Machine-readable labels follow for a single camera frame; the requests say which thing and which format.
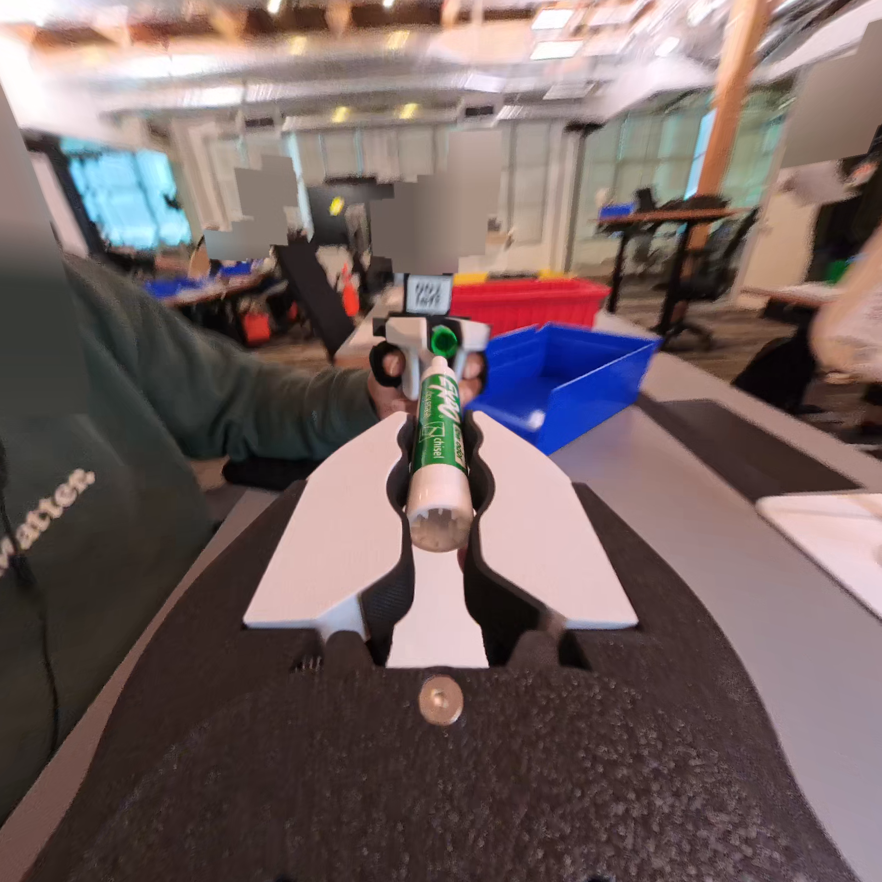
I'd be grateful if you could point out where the black table mat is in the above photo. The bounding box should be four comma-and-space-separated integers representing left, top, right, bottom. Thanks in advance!
637, 396, 864, 505

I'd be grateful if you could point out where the wooden desk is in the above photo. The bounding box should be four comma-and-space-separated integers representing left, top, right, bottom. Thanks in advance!
597, 204, 753, 345

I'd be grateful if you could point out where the yellow plastic bin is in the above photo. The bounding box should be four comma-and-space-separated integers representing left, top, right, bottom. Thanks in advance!
453, 269, 578, 285

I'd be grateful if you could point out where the person's green sweatshirt torso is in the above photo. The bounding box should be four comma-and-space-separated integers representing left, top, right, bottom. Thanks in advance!
0, 386, 216, 828

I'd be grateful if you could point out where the person's left forearm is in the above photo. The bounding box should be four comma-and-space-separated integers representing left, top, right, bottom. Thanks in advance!
62, 251, 381, 464

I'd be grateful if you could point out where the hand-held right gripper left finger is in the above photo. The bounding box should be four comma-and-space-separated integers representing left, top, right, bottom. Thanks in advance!
243, 412, 418, 667

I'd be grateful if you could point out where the person's left hand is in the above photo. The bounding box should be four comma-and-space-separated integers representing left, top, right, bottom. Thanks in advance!
365, 357, 485, 420

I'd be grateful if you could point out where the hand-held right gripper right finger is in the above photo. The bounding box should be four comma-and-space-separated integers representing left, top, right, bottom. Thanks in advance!
463, 409, 639, 667

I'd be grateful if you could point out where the green whiteboard marker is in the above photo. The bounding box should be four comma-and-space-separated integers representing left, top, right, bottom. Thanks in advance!
405, 355, 477, 554

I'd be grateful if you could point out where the blue plastic bin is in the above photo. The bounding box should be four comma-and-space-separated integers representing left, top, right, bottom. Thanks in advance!
474, 322, 664, 458

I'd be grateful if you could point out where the white document stand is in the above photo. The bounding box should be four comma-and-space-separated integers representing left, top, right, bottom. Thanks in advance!
754, 492, 882, 622

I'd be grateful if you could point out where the black leaning panel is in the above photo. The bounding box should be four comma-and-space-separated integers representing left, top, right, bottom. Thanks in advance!
274, 237, 357, 361

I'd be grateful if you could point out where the red plastic bin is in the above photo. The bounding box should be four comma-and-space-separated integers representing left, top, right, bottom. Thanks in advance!
451, 277, 612, 340

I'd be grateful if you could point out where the black display on stand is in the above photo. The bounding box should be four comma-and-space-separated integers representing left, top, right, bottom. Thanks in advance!
306, 181, 379, 243

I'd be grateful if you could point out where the wooden ceiling beam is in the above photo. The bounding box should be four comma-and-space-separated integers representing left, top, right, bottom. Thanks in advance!
689, 0, 768, 252

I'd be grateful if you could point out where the black mesh cushion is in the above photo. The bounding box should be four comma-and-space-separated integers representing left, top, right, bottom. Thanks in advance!
222, 451, 332, 493

